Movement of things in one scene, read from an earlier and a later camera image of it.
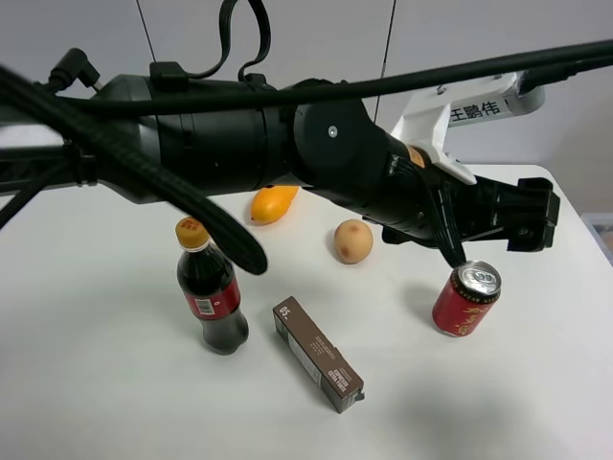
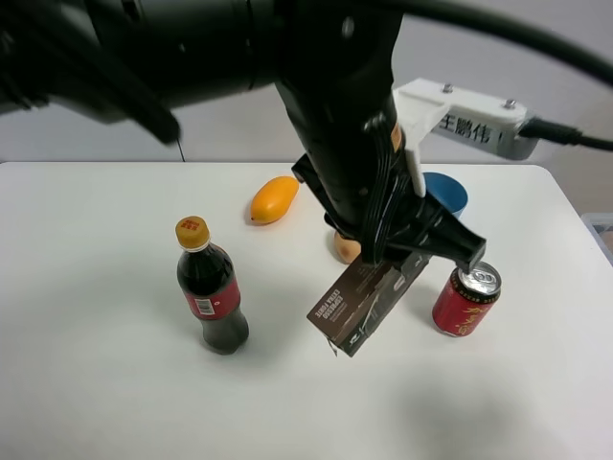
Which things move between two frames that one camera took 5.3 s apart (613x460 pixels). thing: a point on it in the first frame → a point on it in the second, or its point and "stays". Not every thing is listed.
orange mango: [271, 202] stays
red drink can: [467, 298] stays
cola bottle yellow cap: [209, 287] stays
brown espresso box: [343, 386] → [359, 299]
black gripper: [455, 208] → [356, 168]
